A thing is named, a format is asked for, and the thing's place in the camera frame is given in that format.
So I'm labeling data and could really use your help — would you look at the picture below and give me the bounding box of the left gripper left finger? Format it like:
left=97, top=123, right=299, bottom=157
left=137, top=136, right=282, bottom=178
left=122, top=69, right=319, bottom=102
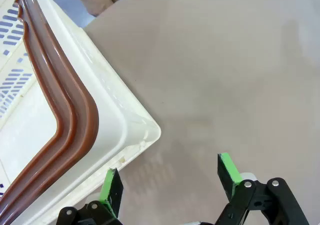
left=56, top=167, right=126, bottom=225

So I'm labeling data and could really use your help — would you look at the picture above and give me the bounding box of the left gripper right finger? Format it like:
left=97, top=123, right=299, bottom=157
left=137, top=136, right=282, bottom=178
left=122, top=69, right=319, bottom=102
left=214, top=151, right=310, bottom=225

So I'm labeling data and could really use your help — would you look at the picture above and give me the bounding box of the cream plastic folding shopping basket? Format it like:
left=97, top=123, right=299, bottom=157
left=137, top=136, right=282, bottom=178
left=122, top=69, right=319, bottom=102
left=0, top=0, right=162, bottom=225

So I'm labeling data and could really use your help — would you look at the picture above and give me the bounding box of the person's right hand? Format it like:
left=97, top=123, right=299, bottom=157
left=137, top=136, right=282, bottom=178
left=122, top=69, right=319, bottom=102
left=79, top=0, right=119, bottom=18

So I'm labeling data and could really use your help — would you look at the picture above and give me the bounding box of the brown plastic basket handle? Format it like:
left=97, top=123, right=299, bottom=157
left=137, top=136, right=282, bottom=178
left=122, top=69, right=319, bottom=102
left=0, top=0, right=100, bottom=212

